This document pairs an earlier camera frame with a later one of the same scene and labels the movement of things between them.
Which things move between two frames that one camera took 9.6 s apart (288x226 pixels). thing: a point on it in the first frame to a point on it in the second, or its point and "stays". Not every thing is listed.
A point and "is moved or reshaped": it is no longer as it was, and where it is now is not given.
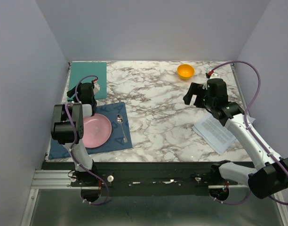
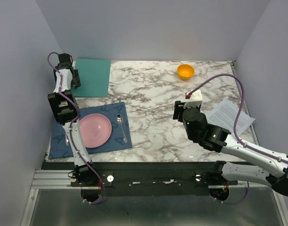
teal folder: [88, 72] is moved or reshaped
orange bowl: [185, 71] stays
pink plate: [97, 130] stays
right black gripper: [196, 89] to [178, 107]
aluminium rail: [52, 179] stays
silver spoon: [119, 119] stays
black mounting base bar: [125, 179] stays
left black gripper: [70, 93] to [75, 82]
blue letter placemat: [117, 114] stays
